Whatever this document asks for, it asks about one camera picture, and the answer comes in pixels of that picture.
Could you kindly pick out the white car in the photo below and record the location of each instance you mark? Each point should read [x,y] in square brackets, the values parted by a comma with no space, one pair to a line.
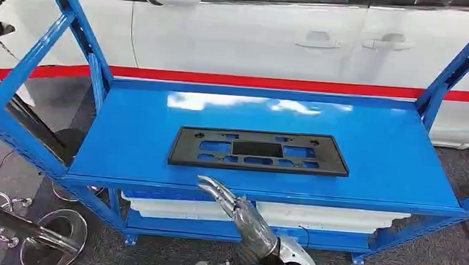
[245,37]

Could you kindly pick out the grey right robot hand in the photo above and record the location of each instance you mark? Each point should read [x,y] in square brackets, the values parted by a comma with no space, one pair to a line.
[252,228]

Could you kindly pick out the blue metal shelving rack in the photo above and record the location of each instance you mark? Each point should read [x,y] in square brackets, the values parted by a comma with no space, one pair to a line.
[134,141]

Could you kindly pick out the white panel part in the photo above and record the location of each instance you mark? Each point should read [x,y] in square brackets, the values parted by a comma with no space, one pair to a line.
[336,219]

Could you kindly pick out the black plastic plate frame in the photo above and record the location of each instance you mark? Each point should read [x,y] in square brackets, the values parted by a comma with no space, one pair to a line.
[183,153]

